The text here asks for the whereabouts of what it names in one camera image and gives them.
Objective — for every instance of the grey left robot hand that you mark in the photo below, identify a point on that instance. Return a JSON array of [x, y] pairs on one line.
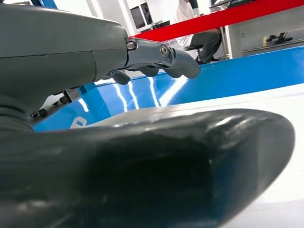
[[59, 47]]

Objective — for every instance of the white workbench table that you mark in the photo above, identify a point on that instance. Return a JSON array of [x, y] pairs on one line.
[[261, 22]]

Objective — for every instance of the dark monitor screens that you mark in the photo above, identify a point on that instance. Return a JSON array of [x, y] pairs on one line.
[[141, 15]]

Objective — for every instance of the seated person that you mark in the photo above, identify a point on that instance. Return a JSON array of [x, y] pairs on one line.
[[207, 41]]

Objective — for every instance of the red barrier belt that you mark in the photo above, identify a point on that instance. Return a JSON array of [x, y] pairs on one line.
[[225, 17]]

